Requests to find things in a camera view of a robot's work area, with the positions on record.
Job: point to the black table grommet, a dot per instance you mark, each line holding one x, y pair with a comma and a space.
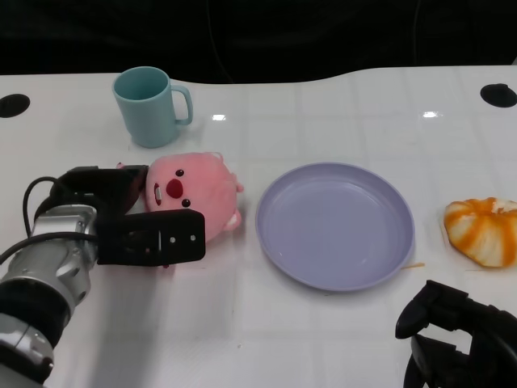
13, 105
498, 95

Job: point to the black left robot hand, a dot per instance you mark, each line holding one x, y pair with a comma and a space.
137, 226

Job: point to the orange striped bread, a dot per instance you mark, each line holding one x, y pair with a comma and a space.
482, 232

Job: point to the teal plastic mug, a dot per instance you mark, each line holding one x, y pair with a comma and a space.
147, 109

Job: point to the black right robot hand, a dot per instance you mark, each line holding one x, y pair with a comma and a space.
460, 343

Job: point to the purple plastic plate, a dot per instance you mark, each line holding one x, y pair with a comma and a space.
334, 226

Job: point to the pink plush doll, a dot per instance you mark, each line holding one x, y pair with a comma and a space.
194, 188

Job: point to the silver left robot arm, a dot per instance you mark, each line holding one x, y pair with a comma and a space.
44, 258

